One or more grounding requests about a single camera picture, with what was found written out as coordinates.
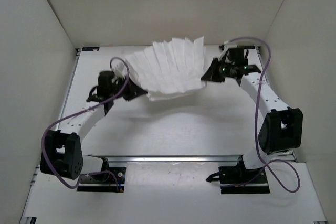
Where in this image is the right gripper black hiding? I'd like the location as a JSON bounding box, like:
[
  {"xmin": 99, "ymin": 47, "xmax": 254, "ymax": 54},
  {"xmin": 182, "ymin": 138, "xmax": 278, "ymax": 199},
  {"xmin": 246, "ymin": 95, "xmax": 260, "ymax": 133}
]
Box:
[{"xmin": 201, "ymin": 59, "xmax": 234, "ymax": 84}]

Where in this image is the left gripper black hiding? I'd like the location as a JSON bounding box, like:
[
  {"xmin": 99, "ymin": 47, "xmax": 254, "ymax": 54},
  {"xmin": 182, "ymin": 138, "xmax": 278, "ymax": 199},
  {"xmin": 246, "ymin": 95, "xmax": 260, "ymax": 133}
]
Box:
[{"xmin": 112, "ymin": 73, "xmax": 149, "ymax": 100}]

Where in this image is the white pleated skirt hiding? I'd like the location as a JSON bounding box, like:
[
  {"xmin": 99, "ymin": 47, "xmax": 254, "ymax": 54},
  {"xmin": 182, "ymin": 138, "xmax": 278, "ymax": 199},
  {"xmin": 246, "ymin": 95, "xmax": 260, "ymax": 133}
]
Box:
[{"xmin": 124, "ymin": 37, "xmax": 206, "ymax": 101}]

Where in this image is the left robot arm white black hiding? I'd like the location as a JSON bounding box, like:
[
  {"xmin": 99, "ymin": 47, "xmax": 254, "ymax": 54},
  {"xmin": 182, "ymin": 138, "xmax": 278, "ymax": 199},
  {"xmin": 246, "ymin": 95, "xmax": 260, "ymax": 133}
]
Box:
[{"xmin": 40, "ymin": 71, "xmax": 147, "ymax": 181}]

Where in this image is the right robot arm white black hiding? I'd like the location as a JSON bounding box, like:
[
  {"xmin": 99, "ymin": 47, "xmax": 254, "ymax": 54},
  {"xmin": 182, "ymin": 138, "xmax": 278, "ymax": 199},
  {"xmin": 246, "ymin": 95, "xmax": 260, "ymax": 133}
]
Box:
[{"xmin": 201, "ymin": 45, "xmax": 303, "ymax": 182}]

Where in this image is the right blue corner label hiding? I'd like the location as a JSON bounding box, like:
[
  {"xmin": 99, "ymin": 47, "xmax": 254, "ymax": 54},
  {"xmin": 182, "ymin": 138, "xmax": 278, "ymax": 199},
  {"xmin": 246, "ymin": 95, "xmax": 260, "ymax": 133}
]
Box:
[{"xmin": 243, "ymin": 45, "xmax": 255, "ymax": 50}]

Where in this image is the blue corner label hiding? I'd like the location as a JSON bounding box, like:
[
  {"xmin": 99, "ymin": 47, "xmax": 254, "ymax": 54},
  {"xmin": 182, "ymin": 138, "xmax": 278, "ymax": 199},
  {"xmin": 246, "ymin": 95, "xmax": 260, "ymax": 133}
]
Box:
[
  {"xmin": 81, "ymin": 47, "xmax": 100, "ymax": 51},
  {"xmin": 243, "ymin": 45, "xmax": 255, "ymax": 50}
]

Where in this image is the left blue corner label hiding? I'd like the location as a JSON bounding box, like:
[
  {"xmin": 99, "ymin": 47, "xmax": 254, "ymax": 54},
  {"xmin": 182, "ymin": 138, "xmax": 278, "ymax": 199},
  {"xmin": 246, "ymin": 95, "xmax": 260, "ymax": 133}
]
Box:
[{"xmin": 81, "ymin": 47, "xmax": 100, "ymax": 51}]

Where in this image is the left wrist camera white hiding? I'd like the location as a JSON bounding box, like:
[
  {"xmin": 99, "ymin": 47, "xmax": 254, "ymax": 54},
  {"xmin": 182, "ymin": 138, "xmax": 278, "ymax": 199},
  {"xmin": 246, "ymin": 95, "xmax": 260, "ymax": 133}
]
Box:
[{"xmin": 112, "ymin": 62, "xmax": 127, "ymax": 78}]

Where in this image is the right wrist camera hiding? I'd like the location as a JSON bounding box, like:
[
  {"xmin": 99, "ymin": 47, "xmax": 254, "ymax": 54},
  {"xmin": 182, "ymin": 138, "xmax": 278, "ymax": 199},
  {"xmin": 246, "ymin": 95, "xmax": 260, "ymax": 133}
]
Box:
[{"xmin": 219, "ymin": 41, "xmax": 231, "ymax": 59}]

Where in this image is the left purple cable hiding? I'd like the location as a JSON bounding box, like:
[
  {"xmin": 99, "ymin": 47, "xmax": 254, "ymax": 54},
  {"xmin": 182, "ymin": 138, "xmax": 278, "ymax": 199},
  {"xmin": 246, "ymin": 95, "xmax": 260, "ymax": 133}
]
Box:
[{"xmin": 41, "ymin": 56, "xmax": 130, "ymax": 189}]

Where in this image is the purple cable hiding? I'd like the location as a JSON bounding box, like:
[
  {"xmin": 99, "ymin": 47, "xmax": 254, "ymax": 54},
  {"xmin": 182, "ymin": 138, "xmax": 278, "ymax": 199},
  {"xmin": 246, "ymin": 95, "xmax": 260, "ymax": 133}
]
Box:
[
  {"xmin": 223, "ymin": 36, "xmax": 301, "ymax": 192},
  {"xmin": 41, "ymin": 56, "xmax": 130, "ymax": 189}
]

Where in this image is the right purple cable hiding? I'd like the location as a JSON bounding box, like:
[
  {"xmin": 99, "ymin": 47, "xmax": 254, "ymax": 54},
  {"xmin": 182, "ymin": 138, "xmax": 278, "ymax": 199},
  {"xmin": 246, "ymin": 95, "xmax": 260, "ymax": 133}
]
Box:
[{"xmin": 223, "ymin": 36, "xmax": 301, "ymax": 192}]

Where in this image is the aluminium front table rail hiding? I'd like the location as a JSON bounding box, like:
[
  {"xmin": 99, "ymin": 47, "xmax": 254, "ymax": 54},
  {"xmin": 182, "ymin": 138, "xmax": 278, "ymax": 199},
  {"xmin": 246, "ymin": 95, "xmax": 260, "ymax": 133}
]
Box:
[{"xmin": 83, "ymin": 155, "xmax": 295, "ymax": 163}]

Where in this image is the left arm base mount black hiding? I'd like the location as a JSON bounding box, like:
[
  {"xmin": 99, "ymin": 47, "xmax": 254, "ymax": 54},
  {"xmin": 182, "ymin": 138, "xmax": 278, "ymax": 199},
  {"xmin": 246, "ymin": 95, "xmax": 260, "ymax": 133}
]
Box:
[{"xmin": 77, "ymin": 157, "xmax": 127, "ymax": 193}]

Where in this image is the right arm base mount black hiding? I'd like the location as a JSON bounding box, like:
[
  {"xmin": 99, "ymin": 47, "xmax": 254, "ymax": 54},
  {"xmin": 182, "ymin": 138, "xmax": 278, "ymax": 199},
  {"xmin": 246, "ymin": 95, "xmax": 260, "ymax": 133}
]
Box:
[{"xmin": 206, "ymin": 157, "xmax": 270, "ymax": 195}]

